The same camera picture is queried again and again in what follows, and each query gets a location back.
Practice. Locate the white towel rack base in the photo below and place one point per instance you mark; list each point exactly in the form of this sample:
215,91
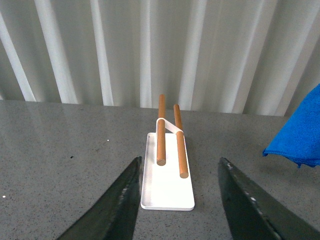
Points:
162,186

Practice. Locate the white pleated curtain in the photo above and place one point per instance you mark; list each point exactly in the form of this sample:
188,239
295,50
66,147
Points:
230,56

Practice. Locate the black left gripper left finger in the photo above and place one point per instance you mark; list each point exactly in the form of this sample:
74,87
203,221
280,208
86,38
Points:
114,215

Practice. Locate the blue microfiber cloth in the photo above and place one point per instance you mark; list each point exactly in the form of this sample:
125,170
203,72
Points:
299,138

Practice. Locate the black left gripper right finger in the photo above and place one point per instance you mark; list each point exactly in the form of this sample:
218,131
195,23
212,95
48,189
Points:
253,214

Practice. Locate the right wooden rack bar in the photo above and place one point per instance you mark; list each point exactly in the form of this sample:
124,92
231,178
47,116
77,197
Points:
181,148

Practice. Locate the wooden rack bar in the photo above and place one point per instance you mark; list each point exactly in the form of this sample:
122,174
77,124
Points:
161,140
181,148

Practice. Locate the left wooden rack bar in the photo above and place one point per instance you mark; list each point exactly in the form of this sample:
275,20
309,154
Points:
161,140

